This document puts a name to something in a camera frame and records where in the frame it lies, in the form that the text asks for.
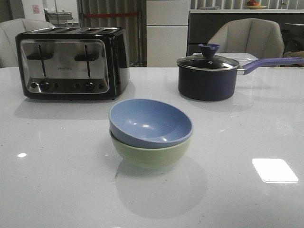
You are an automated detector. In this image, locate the grey kitchen counter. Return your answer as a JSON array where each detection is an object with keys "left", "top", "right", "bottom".
[{"left": 186, "top": 9, "right": 304, "bottom": 55}]

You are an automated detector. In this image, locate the beige chair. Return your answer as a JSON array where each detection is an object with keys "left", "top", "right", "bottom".
[
  {"left": 0, "top": 19, "right": 54, "bottom": 68},
  {"left": 208, "top": 18, "right": 285, "bottom": 59}
]

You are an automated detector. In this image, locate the dark blue saucepan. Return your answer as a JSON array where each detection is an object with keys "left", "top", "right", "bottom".
[{"left": 178, "top": 57, "right": 304, "bottom": 101}]

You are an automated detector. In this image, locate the beige chair left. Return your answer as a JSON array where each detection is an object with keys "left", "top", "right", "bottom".
[{"left": 0, "top": 19, "right": 54, "bottom": 68}]

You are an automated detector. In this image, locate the beige chair right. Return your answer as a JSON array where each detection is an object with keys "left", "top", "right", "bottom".
[{"left": 208, "top": 18, "right": 285, "bottom": 59}]

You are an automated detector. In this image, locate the white refrigerator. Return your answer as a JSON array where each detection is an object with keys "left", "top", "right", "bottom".
[{"left": 146, "top": 0, "right": 190, "bottom": 67}]

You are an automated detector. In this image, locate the blue bowl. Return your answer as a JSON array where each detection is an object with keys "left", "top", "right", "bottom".
[{"left": 109, "top": 99, "right": 193, "bottom": 149}]

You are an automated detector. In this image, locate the fruit bowl on counter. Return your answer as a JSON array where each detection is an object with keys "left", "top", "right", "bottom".
[{"left": 245, "top": 0, "right": 267, "bottom": 10}]

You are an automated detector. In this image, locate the black and silver toaster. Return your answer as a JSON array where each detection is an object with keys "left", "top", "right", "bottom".
[{"left": 16, "top": 27, "right": 130, "bottom": 100}]

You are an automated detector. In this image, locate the glass pot lid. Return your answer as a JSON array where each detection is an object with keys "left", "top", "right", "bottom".
[{"left": 177, "top": 43, "right": 240, "bottom": 71}]

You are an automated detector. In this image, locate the green bowl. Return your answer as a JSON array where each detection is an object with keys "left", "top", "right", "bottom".
[{"left": 110, "top": 133, "right": 191, "bottom": 169}]

